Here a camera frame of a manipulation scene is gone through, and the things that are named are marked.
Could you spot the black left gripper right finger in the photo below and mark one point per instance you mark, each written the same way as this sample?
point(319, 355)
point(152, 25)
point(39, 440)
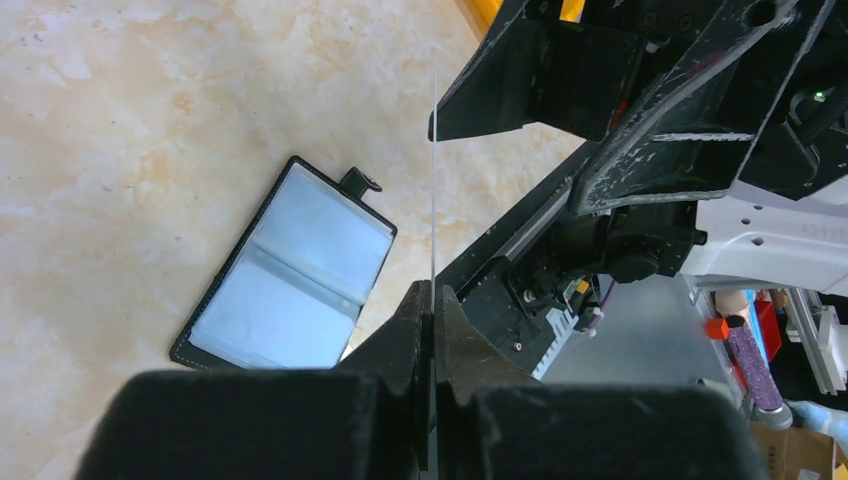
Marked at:
point(497, 422)

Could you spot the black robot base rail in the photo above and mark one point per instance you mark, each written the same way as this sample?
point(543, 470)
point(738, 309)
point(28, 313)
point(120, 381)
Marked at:
point(530, 282)

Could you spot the yellow plastic bin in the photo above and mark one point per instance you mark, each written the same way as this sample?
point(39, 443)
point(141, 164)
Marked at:
point(481, 14)

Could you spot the black leather card holder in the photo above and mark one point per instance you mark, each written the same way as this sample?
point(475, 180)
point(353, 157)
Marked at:
point(290, 292)

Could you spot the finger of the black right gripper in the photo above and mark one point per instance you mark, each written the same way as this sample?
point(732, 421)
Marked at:
point(573, 76)

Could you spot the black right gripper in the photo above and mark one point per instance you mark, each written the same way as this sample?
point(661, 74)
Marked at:
point(727, 91)

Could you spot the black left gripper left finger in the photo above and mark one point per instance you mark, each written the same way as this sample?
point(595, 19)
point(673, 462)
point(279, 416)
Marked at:
point(366, 418)

